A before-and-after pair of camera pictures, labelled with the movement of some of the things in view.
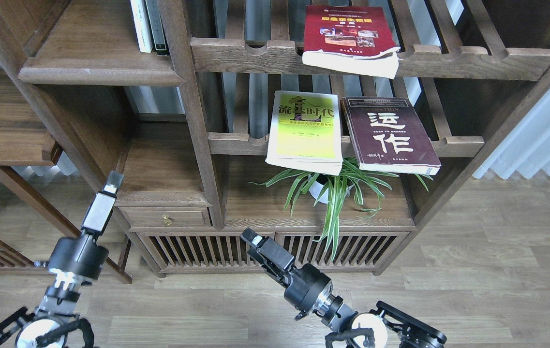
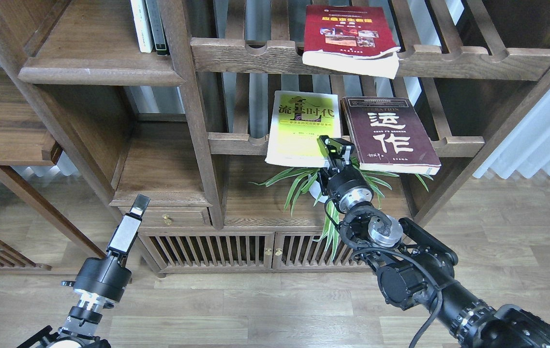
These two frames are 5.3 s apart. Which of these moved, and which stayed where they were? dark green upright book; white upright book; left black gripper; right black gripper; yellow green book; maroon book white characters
Moved: right black gripper; left black gripper
Stayed: white upright book; maroon book white characters; yellow green book; dark green upright book
